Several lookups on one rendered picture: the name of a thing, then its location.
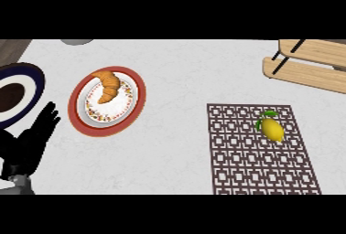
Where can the dark blue rimmed plate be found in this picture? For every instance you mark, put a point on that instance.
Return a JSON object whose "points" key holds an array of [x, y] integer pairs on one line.
{"points": [[13, 94]]}

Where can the golden croissant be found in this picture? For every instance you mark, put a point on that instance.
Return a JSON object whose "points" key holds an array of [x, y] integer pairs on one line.
{"points": [[109, 85]]}

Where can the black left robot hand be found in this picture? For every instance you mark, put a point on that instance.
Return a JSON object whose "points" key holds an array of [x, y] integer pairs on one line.
{"points": [[28, 143]]}

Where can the white floral plate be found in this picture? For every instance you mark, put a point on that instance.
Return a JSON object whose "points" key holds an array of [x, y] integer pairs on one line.
{"points": [[114, 103]]}

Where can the yellow tomato with green leaves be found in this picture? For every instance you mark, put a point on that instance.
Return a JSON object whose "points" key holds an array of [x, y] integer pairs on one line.
{"points": [[272, 129]]}

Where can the grey round object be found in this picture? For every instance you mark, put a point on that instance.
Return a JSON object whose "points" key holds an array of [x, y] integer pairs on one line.
{"points": [[75, 41]]}

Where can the red round placemat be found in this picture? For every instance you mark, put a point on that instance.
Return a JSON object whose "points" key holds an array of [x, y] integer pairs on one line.
{"points": [[77, 122]]}

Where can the wooden tiered shelf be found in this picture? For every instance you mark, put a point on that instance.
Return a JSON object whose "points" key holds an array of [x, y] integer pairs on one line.
{"points": [[310, 65]]}

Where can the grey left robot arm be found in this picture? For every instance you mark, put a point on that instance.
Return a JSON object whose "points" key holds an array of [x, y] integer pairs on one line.
{"points": [[16, 186]]}

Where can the brown patterned placemat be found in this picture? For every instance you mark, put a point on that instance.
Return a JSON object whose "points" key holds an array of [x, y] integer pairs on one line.
{"points": [[256, 158]]}

